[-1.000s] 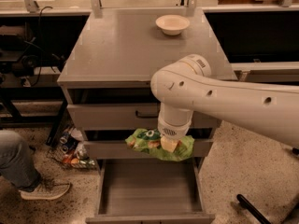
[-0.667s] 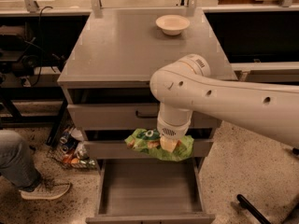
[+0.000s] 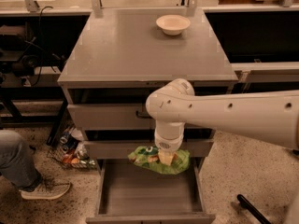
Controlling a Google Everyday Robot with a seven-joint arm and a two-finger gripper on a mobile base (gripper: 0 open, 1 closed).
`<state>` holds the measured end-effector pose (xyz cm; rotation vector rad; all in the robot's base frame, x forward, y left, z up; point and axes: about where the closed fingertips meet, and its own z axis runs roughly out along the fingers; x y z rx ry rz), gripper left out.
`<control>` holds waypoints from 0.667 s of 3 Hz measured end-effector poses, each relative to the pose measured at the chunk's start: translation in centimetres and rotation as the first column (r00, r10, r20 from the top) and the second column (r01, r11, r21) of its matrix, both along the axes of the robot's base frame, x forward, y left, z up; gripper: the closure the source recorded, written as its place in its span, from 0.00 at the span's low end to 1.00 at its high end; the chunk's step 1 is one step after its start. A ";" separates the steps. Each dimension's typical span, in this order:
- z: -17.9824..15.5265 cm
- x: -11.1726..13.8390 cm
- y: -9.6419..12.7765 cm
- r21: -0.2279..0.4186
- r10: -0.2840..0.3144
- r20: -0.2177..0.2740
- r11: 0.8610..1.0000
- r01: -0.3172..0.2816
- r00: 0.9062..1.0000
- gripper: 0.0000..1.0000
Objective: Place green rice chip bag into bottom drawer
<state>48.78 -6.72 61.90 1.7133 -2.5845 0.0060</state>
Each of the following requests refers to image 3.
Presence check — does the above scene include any wire basket with cans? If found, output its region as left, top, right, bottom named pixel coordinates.
left=47, top=125, right=96, bottom=170

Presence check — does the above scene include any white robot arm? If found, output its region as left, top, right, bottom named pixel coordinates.
left=146, top=79, right=299, bottom=155

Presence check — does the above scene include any grey sneaker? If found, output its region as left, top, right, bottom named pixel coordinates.
left=21, top=178, right=71, bottom=200

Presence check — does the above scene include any person leg in jeans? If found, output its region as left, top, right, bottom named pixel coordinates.
left=0, top=130, right=43, bottom=192

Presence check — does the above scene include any green rice chip bag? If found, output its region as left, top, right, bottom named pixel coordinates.
left=128, top=146, right=191, bottom=175

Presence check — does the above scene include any grey drawer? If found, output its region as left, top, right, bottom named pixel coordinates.
left=86, top=158, right=216, bottom=224
left=84, top=128, right=215, bottom=160
left=66, top=86, right=230, bottom=132

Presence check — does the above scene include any grey drawer cabinet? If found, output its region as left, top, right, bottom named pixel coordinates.
left=57, top=6, right=239, bottom=224

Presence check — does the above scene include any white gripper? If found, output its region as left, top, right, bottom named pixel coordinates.
left=154, top=132, right=183, bottom=166

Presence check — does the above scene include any grey bottom drawer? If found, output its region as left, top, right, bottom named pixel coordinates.
left=86, top=158, right=216, bottom=224

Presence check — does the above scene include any black chair base leg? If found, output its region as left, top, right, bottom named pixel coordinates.
left=236, top=194, right=271, bottom=224

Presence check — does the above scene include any black cable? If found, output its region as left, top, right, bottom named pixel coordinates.
left=29, top=6, right=54, bottom=88

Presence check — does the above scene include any grey middle drawer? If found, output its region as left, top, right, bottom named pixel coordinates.
left=84, top=128, right=215, bottom=160

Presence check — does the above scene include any white ceramic bowl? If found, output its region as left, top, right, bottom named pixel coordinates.
left=156, top=15, right=191, bottom=35

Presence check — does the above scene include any black machinery on left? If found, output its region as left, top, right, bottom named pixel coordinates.
left=0, top=23, right=65, bottom=88

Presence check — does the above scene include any grey top drawer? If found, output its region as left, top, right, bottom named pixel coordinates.
left=66, top=86, right=230, bottom=132

